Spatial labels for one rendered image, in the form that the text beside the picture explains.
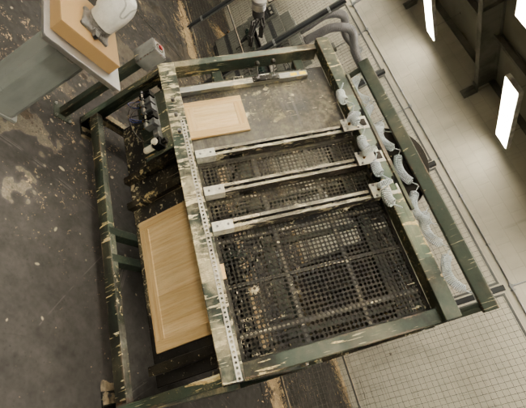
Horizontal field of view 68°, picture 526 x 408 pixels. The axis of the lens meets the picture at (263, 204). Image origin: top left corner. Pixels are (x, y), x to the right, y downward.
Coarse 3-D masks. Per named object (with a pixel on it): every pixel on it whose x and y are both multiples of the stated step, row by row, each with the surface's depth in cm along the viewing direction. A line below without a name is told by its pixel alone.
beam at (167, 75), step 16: (160, 64) 282; (160, 80) 275; (176, 80) 276; (176, 96) 269; (176, 128) 257; (176, 144) 251; (192, 144) 252; (176, 160) 246; (192, 176) 241; (192, 192) 236; (192, 208) 231; (192, 224) 226; (208, 256) 218; (208, 272) 214; (208, 288) 210; (224, 288) 211; (208, 304) 206; (224, 336) 199; (224, 352) 196; (224, 368) 192; (240, 368) 193; (224, 384) 189
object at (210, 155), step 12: (348, 120) 254; (312, 132) 261; (324, 132) 264; (336, 132) 263; (348, 132) 265; (240, 144) 252; (252, 144) 254; (264, 144) 254; (276, 144) 255; (288, 144) 259; (300, 144) 262; (204, 156) 246; (216, 156) 249; (228, 156) 252; (240, 156) 256
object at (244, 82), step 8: (288, 72) 289; (296, 72) 290; (232, 80) 281; (240, 80) 282; (248, 80) 283; (272, 80) 286; (280, 80) 288; (288, 80) 290; (184, 88) 274; (192, 88) 275; (200, 88) 276; (208, 88) 276; (216, 88) 278; (224, 88) 280; (232, 88) 282
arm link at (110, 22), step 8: (104, 0) 206; (112, 0) 204; (120, 0) 204; (128, 0) 206; (96, 8) 207; (104, 8) 206; (112, 8) 205; (120, 8) 206; (128, 8) 208; (136, 8) 212; (96, 16) 208; (104, 16) 207; (112, 16) 207; (120, 16) 208; (128, 16) 210; (104, 24) 210; (112, 24) 210; (120, 24) 212; (112, 32) 217
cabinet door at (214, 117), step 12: (228, 96) 277; (192, 108) 269; (204, 108) 271; (216, 108) 271; (228, 108) 272; (240, 108) 273; (192, 120) 265; (204, 120) 266; (216, 120) 267; (228, 120) 268; (240, 120) 268; (192, 132) 260; (204, 132) 261; (216, 132) 262; (228, 132) 262
